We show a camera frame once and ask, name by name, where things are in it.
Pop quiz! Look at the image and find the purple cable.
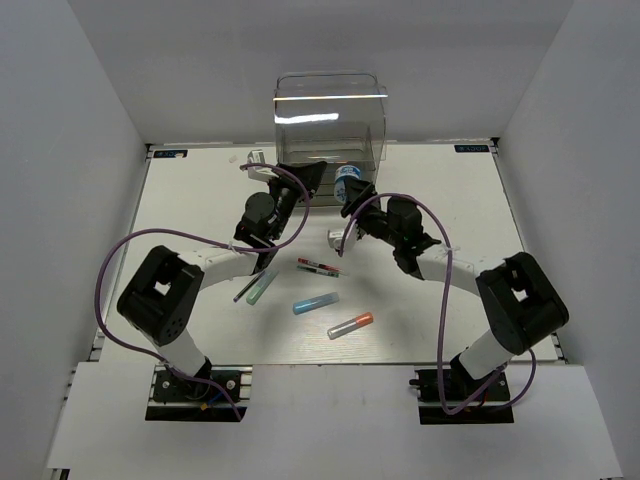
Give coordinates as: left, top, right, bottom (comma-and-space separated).
94, 162, 311, 420
338, 193, 538, 416

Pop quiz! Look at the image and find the red refill pen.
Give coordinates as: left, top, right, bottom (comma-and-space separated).
297, 257, 349, 276

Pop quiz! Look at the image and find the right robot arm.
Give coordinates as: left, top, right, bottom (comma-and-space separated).
336, 178, 569, 415

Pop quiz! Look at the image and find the orange highlighter marker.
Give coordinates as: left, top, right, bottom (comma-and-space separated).
327, 312, 374, 340

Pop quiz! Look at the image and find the green highlighter marker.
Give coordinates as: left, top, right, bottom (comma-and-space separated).
246, 270, 279, 305

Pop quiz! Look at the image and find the blue highlighter marker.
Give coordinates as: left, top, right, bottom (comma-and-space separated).
292, 292, 340, 315

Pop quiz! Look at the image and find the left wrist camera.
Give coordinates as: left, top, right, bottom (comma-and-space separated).
246, 149, 273, 183

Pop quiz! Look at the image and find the dark blue pen refill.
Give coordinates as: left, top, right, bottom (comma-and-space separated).
233, 271, 265, 303

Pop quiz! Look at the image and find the blue table label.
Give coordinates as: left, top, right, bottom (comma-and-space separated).
454, 144, 490, 153
153, 149, 188, 159

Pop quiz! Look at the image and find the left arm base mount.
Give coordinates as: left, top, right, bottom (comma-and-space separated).
145, 366, 253, 423

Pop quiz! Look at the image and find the left blue table label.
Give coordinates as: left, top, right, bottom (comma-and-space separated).
153, 149, 188, 159

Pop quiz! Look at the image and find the clear plastic drawer organizer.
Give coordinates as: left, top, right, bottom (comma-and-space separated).
273, 71, 388, 207

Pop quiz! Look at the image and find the right blue table label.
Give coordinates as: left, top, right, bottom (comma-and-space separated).
454, 144, 490, 153

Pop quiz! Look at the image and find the blue cleaning gel jar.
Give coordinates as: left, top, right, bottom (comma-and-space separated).
334, 164, 361, 204

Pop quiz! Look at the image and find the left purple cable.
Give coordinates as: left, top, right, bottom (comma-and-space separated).
94, 162, 311, 420

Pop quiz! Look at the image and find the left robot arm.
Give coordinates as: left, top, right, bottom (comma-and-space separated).
116, 161, 327, 400

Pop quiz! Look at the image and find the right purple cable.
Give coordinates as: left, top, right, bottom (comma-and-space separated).
338, 193, 538, 416

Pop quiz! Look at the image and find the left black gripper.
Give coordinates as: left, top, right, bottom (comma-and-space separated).
266, 160, 326, 241

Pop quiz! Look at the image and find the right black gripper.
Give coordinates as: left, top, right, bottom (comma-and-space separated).
342, 175, 403, 248

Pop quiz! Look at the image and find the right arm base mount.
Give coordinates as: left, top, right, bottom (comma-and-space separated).
408, 367, 516, 427

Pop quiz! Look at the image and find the green refill pen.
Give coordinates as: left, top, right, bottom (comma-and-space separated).
296, 265, 344, 278

